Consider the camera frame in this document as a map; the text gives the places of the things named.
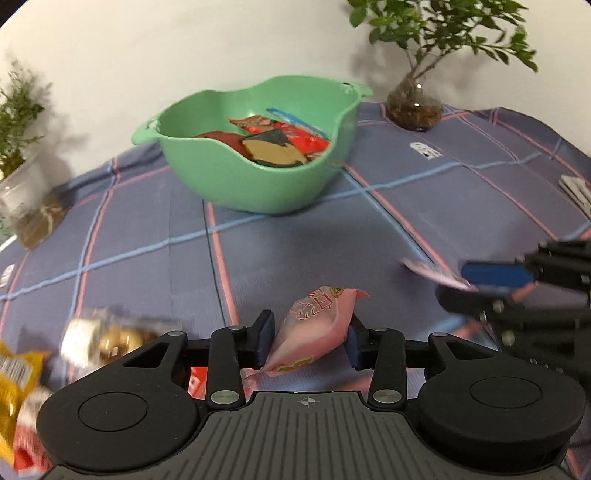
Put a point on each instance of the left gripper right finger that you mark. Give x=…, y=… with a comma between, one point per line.
x=384, y=352

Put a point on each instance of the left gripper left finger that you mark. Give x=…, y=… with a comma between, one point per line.
x=233, y=349

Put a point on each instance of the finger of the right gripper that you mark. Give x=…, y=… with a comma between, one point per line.
x=493, y=308
x=496, y=274

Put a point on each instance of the pink snack packet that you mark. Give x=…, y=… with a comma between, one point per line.
x=314, y=326

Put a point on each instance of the pale pink small packet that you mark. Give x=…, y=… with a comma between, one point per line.
x=438, y=275

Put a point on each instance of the brown nut cake snack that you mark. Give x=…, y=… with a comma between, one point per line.
x=117, y=342

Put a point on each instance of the dark red long snack pack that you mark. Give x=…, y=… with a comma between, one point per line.
x=232, y=140

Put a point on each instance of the red bar snack wrapper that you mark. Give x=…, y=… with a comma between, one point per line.
x=305, y=142

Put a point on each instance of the orange snack packet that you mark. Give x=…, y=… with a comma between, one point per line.
x=255, y=124

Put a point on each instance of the blue plaid tablecloth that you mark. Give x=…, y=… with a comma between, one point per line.
x=136, y=240

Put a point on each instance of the white object at right edge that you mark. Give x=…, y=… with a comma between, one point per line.
x=578, y=192

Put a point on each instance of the white wrapped rice cake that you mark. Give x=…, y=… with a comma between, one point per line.
x=80, y=342

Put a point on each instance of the green plastic bowl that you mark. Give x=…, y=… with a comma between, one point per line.
x=222, y=176

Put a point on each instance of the yellow chip bag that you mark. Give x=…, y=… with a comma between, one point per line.
x=20, y=374

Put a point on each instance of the red white snack bag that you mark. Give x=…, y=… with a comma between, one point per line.
x=30, y=456

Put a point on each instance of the thin plant in clear cup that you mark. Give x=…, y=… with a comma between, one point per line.
x=28, y=201

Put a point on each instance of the leafy plant in glass vase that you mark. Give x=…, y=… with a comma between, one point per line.
x=430, y=32

